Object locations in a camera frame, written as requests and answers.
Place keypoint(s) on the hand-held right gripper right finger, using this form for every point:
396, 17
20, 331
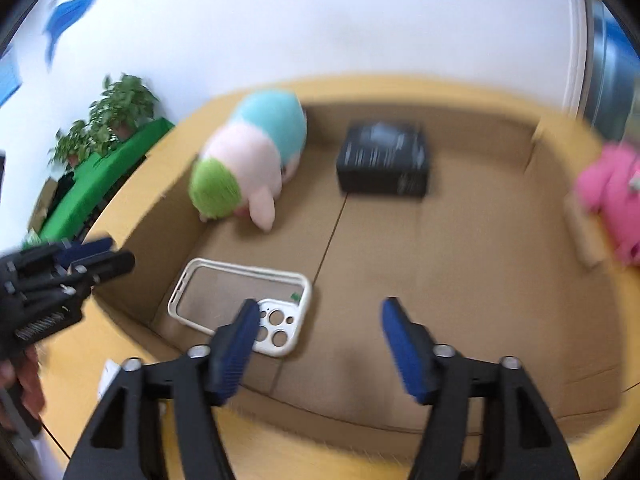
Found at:
405, 355

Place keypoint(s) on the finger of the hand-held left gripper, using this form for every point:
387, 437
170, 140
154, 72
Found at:
112, 266
87, 251

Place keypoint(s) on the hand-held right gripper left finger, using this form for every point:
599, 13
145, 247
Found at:
237, 350

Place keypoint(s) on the white clear phone case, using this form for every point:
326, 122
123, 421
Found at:
287, 332

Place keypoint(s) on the person's left hand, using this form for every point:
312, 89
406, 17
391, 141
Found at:
31, 385

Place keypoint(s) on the small cardboard box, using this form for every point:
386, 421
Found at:
42, 207

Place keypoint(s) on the green table cloth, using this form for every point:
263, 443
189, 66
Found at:
115, 165

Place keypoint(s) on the small potted green plant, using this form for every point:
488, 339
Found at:
72, 142

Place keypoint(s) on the white paper slip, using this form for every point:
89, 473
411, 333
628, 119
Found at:
112, 380

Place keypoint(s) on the large potted green plant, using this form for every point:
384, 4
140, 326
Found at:
122, 105

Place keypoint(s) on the pink and blue plush toy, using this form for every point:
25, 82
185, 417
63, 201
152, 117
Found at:
250, 160

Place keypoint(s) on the black box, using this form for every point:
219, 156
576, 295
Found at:
382, 160

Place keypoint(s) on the glass door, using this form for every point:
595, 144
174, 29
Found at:
610, 70

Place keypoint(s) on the small blue wall poster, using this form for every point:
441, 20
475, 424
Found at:
9, 82

